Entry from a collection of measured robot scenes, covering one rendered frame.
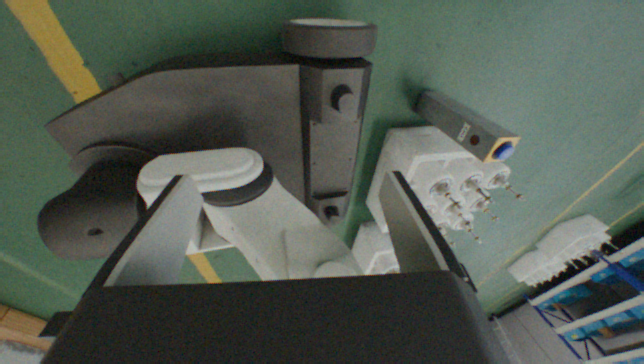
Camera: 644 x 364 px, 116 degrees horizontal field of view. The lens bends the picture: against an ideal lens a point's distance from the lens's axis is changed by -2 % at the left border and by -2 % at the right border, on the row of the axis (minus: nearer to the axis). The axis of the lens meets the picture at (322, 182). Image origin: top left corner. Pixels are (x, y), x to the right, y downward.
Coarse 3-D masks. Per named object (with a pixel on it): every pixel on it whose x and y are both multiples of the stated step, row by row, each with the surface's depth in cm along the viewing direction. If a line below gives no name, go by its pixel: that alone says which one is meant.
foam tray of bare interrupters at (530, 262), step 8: (528, 256) 232; (536, 256) 231; (544, 256) 231; (512, 264) 252; (520, 264) 243; (528, 264) 234; (536, 264) 225; (544, 264) 224; (512, 272) 254; (520, 272) 244; (528, 272) 235; (520, 280) 245
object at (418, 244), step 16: (384, 176) 12; (400, 176) 11; (384, 192) 12; (400, 192) 10; (384, 208) 12; (400, 208) 10; (416, 208) 9; (400, 224) 10; (416, 224) 8; (432, 224) 8; (400, 240) 10; (416, 240) 8; (432, 240) 8; (400, 256) 10; (416, 256) 8; (432, 256) 7; (448, 256) 7; (400, 272) 10; (464, 272) 7
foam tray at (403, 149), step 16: (400, 128) 77; (416, 128) 78; (432, 128) 79; (384, 144) 80; (400, 144) 70; (416, 144) 69; (432, 144) 70; (448, 144) 71; (384, 160) 81; (400, 160) 71; (416, 160) 65; (432, 160) 67; (448, 160) 69; (384, 224) 86
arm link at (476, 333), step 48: (96, 288) 5; (144, 288) 5; (192, 288) 5; (240, 288) 5; (288, 288) 5; (336, 288) 5; (384, 288) 5; (432, 288) 5; (48, 336) 5; (96, 336) 4; (144, 336) 4; (192, 336) 4; (240, 336) 4; (288, 336) 4; (336, 336) 4; (384, 336) 4; (432, 336) 4; (480, 336) 5
